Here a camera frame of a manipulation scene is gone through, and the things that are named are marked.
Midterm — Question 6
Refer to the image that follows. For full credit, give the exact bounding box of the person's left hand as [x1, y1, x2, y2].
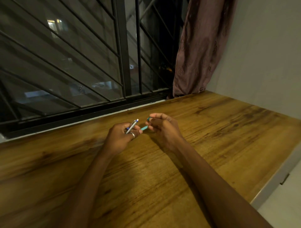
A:
[103, 121, 143, 158]

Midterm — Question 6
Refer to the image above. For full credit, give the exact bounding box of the person's right hand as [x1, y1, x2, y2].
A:
[145, 113, 187, 151]

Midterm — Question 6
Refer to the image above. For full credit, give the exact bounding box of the silver and blue pen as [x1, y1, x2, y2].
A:
[125, 119, 140, 135]

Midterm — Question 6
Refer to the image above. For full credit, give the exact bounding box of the person's right forearm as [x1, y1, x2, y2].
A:
[165, 140, 274, 228]

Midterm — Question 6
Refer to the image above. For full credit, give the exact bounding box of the person's left forearm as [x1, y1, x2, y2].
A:
[55, 149, 121, 228]

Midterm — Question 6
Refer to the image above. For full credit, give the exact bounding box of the mauve curtain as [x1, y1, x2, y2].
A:
[172, 0, 238, 98]

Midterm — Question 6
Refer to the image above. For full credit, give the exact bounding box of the black metal window grille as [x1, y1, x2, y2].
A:
[0, 0, 188, 123]

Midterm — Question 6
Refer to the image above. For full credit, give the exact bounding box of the white cabinet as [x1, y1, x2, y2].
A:
[250, 142, 301, 228]

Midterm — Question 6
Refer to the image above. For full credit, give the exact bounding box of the black sliding window frame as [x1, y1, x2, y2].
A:
[0, 0, 175, 139]

